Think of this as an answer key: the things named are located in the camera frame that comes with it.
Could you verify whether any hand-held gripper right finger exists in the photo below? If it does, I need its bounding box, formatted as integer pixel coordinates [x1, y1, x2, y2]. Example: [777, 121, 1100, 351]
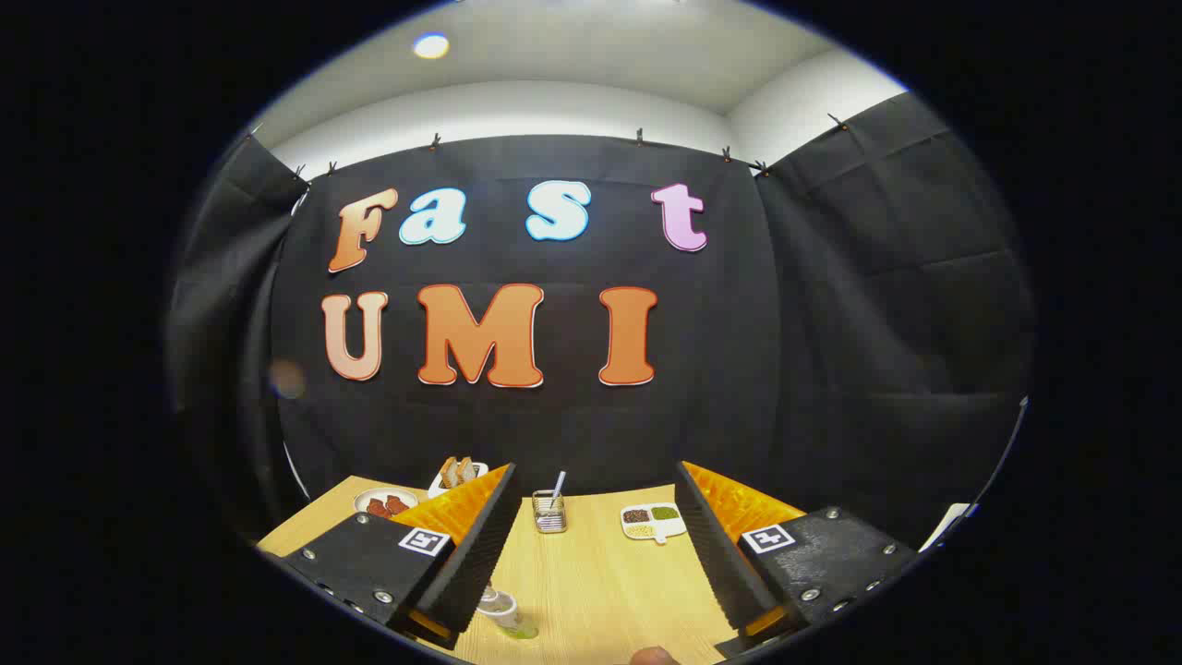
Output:
[672, 460, 920, 659]

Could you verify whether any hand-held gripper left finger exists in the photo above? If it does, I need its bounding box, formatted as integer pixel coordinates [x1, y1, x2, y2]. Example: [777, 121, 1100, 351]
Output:
[261, 462, 523, 652]

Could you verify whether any clear plastic juice bottle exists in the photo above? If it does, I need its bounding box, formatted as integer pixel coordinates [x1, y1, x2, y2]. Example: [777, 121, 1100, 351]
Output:
[477, 586, 539, 641]

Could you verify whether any white divided plate with beans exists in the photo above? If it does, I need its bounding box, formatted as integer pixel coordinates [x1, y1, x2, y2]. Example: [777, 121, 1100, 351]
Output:
[621, 502, 688, 546]

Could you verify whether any white toaster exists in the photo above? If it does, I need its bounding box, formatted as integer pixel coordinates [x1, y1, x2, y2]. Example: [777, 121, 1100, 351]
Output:
[428, 459, 488, 500]

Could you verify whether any wooden table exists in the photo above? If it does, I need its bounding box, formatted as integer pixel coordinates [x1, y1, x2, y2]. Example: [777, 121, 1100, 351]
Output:
[257, 476, 740, 665]

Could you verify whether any white round plate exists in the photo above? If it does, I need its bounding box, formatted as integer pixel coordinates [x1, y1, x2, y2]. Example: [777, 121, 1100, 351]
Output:
[354, 487, 421, 520]

